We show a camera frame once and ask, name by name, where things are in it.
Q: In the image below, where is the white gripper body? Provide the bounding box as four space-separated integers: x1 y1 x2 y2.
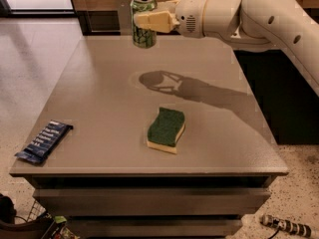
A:
175 0 208 38

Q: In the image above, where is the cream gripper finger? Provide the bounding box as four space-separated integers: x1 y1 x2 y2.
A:
134 11 180 33
158 0 180 12

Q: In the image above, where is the green soda can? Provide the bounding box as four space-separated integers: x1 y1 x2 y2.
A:
131 0 158 49

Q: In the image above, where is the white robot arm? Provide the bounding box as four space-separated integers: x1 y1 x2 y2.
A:
133 0 319 96

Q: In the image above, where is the blue rxbar blueberry wrapper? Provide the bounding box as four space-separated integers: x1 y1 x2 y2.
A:
15 120 74 164

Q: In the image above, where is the green and yellow sponge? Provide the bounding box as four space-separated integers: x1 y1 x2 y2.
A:
147 108 185 154

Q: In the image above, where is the upper grey drawer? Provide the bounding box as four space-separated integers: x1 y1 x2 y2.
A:
34 188 270 216

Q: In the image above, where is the grey drawer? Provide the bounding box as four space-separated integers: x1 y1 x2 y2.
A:
34 188 270 216
68 219 242 238

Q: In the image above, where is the lower grey drawer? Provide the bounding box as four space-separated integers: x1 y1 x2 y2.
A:
68 219 242 238

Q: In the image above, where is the black and white striped stick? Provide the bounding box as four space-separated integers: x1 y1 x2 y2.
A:
259 214 319 239

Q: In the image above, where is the left metal bracket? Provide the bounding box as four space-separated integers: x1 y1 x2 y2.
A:
116 0 132 36

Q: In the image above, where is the black cable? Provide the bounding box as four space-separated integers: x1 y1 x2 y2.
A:
267 227 282 239

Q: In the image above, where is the wire basket with items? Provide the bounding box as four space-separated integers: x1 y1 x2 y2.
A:
0 194 81 239

